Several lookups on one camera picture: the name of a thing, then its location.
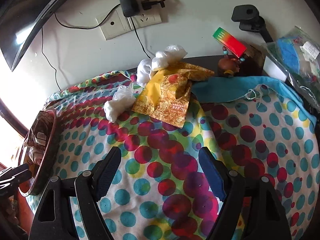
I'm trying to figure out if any white sock bundle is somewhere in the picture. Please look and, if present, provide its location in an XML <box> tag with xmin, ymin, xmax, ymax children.
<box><xmin>29</xmin><ymin>146</ymin><xmax>44</xmax><ymax>165</ymax></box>

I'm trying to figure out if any brown snack packet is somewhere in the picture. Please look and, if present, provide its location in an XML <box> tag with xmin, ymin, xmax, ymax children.
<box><xmin>27</xmin><ymin>111</ymin><xmax>54</xmax><ymax>151</ymax></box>

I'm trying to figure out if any small plastic bag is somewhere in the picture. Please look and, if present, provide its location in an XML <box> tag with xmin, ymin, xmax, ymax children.
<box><xmin>103</xmin><ymin>83</ymin><xmax>136</xmax><ymax>122</ymax></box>

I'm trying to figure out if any yellow noodle snack packet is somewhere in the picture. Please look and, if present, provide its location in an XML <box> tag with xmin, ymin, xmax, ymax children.
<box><xmin>132</xmin><ymin>61</ymin><xmax>215</xmax><ymax>128</ymax></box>

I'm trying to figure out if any clear plastic bag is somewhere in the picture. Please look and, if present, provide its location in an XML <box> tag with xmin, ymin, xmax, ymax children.
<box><xmin>151</xmin><ymin>45</ymin><xmax>187</xmax><ymax>72</ymax></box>

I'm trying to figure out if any round red rusty tray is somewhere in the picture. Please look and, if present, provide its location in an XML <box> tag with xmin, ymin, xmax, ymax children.
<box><xmin>18</xmin><ymin>109</ymin><xmax>60</xmax><ymax>197</ymax></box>

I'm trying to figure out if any polka dot tablecloth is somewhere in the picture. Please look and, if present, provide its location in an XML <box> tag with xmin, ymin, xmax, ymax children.
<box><xmin>46</xmin><ymin>71</ymin><xmax>319</xmax><ymax>239</ymax></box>

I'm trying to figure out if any blue cloth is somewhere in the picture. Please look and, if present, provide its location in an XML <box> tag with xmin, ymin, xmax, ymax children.
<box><xmin>191</xmin><ymin>76</ymin><xmax>317</xmax><ymax>125</ymax></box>

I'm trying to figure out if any brown bead figurine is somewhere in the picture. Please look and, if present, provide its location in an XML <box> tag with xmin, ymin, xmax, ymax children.
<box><xmin>217</xmin><ymin>46</ymin><xmax>245</xmax><ymax>78</ymax></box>

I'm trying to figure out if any green red gradient box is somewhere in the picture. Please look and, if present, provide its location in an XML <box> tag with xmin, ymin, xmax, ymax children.
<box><xmin>213</xmin><ymin>27</ymin><xmax>247</xmax><ymax>58</ymax></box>

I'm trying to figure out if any clear bag with blue items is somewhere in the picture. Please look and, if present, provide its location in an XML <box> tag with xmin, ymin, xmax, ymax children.
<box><xmin>263</xmin><ymin>26</ymin><xmax>319</xmax><ymax>111</ymax></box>

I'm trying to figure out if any curved monitor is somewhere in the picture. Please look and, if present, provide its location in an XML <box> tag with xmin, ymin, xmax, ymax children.
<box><xmin>1</xmin><ymin>0</ymin><xmax>67</xmax><ymax>71</ymax></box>

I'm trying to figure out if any black power adapter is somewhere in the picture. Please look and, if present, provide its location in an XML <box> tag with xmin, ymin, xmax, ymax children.
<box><xmin>119</xmin><ymin>0</ymin><xmax>140</xmax><ymax>18</ymax></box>

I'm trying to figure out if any black plug in socket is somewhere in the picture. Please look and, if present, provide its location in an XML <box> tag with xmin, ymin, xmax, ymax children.
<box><xmin>141</xmin><ymin>0</ymin><xmax>166</xmax><ymax>10</ymax></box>

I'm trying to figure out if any white wall socket plate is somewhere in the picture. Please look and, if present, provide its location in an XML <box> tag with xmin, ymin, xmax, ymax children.
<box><xmin>100</xmin><ymin>6</ymin><xmax>162</xmax><ymax>40</ymax></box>

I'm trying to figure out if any black power cable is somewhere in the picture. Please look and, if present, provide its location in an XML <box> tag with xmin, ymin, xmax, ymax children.
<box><xmin>41</xmin><ymin>2</ymin><xmax>152</xmax><ymax>91</ymax></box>

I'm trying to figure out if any black clamp mount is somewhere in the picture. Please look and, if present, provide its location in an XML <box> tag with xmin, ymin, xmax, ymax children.
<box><xmin>231</xmin><ymin>4</ymin><xmax>273</xmax><ymax>43</ymax></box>

